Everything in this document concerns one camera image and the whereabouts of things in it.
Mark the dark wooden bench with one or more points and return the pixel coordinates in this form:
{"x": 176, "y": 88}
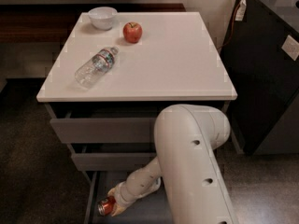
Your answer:
{"x": 39, "y": 23}

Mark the white wall outlet plate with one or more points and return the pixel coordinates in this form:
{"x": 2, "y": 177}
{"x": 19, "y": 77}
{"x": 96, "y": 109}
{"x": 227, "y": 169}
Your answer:
{"x": 291, "y": 47}

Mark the white paper tag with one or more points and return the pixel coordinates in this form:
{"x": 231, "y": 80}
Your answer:
{"x": 240, "y": 12}

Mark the grey drawer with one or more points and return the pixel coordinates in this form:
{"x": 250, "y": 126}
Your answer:
{"x": 89, "y": 123}
{"x": 153, "y": 209}
{"x": 112, "y": 156}

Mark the red apple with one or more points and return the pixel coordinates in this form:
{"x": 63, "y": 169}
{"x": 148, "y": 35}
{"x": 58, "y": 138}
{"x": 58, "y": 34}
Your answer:
{"x": 132, "y": 32}

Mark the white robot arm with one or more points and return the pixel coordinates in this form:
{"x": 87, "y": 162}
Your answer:
{"x": 184, "y": 137}

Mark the grey bottom drawer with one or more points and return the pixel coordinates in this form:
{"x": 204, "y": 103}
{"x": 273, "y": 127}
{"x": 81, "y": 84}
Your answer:
{"x": 153, "y": 209}

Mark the grey middle drawer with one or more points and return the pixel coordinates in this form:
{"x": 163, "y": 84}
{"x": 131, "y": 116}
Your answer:
{"x": 112, "y": 156}

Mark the red coke can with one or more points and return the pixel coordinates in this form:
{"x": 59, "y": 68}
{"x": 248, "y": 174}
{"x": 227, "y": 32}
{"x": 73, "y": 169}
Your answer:
{"x": 105, "y": 207}

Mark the clear plastic water bottle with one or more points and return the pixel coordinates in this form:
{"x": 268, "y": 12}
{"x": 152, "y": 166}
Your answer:
{"x": 99, "y": 64}

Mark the white cabinet counter top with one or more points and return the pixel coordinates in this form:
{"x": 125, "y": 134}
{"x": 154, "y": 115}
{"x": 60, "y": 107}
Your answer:
{"x": 174, "y": 60}

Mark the white bowl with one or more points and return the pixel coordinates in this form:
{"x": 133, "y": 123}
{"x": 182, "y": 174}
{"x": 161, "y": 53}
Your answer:
{"x": 102, "y": 18}

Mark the black cabinet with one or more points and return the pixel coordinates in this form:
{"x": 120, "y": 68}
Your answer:
{"x": 265, "y": 114}

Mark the grey top drawer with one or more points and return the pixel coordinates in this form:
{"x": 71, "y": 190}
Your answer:
{"x": 89, "y": 123}

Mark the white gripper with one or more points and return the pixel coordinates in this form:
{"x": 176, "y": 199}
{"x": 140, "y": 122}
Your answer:
{"x": 124, "y": 195}

